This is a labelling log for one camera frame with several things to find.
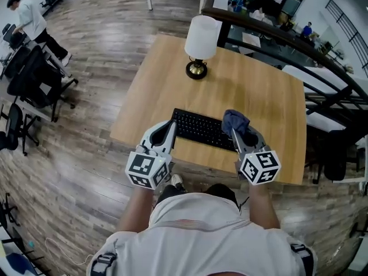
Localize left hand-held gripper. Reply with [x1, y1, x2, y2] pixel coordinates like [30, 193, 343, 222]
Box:
[125, 119, 178, 190]

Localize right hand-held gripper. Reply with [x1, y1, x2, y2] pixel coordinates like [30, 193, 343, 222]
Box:
[232, 126, 282, 186]

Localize dark blue cloth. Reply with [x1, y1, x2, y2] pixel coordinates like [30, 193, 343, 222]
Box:
[221, 109, 251, 139]

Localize black keyboard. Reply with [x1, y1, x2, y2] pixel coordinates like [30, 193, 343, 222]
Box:
[171, 108, 238, 152]

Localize person's left forearm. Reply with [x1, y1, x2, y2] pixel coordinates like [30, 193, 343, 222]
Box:
[116, 186, 156, 233]

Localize person's right forearm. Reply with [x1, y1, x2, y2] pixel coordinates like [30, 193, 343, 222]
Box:
[248, 182, 281, 230]

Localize person's white shoe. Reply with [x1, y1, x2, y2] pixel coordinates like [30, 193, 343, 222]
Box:
[171, 174, 186, 192]

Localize person's black shorts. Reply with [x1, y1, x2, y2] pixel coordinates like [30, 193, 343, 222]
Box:
[156, 183, 241, 211]

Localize black office chair with jacket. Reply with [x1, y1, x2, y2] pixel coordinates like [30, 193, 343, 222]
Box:
[304, 119, 366, 185]

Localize person's white shirt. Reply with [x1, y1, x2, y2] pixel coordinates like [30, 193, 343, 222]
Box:
[86, 192, 319, 276]

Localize white desk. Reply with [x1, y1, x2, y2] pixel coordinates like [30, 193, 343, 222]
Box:
[335, 136, 368, 184]
[0, 33, 72, 79]

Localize table lamp with white shade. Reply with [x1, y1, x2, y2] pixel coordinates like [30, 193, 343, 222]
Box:
[184, 15, 219, 81]

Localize black curved metal railing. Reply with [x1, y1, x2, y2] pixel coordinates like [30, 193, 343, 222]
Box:
[201, 0, 368, 117]

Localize black mesh office chair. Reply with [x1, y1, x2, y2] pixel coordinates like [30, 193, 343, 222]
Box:
[7, 44, 79, 123]

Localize black reclined office chair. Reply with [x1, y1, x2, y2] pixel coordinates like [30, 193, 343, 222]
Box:
[0, 103, 41, 156]

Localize grey shoulder strap with buckle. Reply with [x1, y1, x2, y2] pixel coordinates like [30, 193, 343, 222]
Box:
[91, 251, 118, 276]
[289, 243, 314, 276]

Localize white cable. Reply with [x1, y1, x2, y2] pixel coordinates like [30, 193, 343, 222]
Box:
[44, 237, 93, 266]

